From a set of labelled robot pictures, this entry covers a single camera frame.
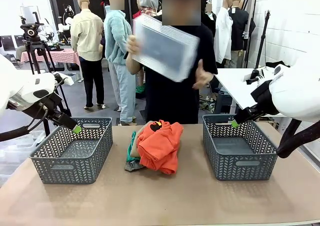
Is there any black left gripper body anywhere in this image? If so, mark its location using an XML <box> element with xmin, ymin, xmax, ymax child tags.
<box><xmin>48</xmin><ymin>109</ymin><xmax>77</xmax><ymax>131</ymax></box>

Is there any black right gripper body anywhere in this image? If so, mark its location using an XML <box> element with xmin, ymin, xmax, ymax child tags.
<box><xmin>236</xmin><ymin>105</ymin><xmax>266</xmax><ymax>124</ymax></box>

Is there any teal garment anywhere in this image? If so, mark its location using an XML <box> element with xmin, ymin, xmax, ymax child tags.
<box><xmin>125</xmin><ymin>131</ymin><xmax>141</xmax><ymax>163</ymax></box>

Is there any grey marl garment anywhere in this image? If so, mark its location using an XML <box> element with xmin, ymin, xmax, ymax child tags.
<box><xmin>124</xmin><ymin>159</ymin><xmax>146</xmax><ymax>172</ymax></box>

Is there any orange sweatshirt with black print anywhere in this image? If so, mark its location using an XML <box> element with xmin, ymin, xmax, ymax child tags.
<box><xmin>136</xmin><ymin>120</ymin><xmax>185</xmax><ymax>175</ymax></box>

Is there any clear plastic storage box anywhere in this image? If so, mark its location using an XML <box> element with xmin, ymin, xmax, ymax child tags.
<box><xmin>131</xmin><ymin>13</ymin><xmax>201</xmax><ymax>83</ymax></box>

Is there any person's right forearm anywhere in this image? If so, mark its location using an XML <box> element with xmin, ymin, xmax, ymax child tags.
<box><xmin>124</xmin><ymin>53</ymin><xmax>147</xmax><ymax>75</ymax></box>

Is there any person's left hand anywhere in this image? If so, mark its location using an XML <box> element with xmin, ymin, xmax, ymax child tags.
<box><xmin>191</xmin><ymin>59</ymin><xmax>215</xmax><ymax>90</ymax></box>

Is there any person's right hand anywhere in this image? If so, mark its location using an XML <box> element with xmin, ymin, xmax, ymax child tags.
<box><xmin>126</xmin><ymin>35</ymin><xmax>141</xmax><ymax>56</ymax></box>

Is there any white side table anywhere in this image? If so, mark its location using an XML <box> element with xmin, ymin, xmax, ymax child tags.
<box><xmin>214</xmin><ymin>67</ymin><xmax>288</xmax><ymax>118</ymax></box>

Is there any black gadget on white table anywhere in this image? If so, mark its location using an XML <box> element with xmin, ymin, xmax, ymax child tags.
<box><xmin>246</xmin><ymin>69</ymin><xmax>267</xmax><ymax>85</ymax></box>

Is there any grey lattice plastic basket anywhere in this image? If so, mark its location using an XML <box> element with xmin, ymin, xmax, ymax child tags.
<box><xmin>201</xmin><ymin>114</ymin><xmax>281</xmax><ymax>181</ymax></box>
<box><xmin>29</xmin><ymin>116</ymin><xmax>114</xmax><ymax>185</ymax></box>

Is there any clear plastic storage bin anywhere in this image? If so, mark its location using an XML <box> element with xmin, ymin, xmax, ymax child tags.
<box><xmin>0</xmin><ymin>130</ymin><xmax>46</xmax><ymax>186</ymax></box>

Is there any pink checked tablecloth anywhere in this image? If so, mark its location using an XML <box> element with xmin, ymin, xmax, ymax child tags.
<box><xmin>20</xmin><ymin>48</ymin><xmax>81</xmax><ymax>66</ymax></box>

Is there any person in black T-shirt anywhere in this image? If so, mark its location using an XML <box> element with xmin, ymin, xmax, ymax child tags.
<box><xmin>143</xmin><ymin>0</ymin><xmax>219</xmax><ymax>125</ymax></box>

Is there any black light stand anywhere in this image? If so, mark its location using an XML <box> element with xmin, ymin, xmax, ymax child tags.
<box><xmin>254</xmin><ymin>10</ymin><xmax>272</xmax><ymax>69</ymax></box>

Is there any mannequin in white shirt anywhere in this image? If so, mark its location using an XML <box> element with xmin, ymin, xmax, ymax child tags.
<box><xmin>213</xmin><ymin>0</ymin><xmax>235</xmax><ymax>69</ymax></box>

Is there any mannequin in black shirt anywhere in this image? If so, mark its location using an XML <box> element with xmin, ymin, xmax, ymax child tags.
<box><xmin>228</xmin><ymin>0</ymin><xmax>256</xmax><ymax>69</ymax></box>

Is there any mannequin in cream shirt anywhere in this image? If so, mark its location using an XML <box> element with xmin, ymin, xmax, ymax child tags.
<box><xmin>69</xmin><ymin>0</ymin><xmax>106</xmax><ymax>110</ymax></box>

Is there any mannequin in light blue fleece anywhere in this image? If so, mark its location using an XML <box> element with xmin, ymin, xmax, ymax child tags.
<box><xmin>103</xmin><ymin>0</ymin><xmax>137</xmax><ymax>126</ymax></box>

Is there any black sleeved right arm cable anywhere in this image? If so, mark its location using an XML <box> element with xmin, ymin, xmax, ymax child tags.
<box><xmin>276</xmin><ymin>119</ymin><xmax>320</xmax><ymax>159</ymax></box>

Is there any black camera tripod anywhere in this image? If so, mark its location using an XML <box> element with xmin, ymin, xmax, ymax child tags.
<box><xmin>19</xmin><ymin>12</ymin><xmax>72</xmax><ymax>136</ymax></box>

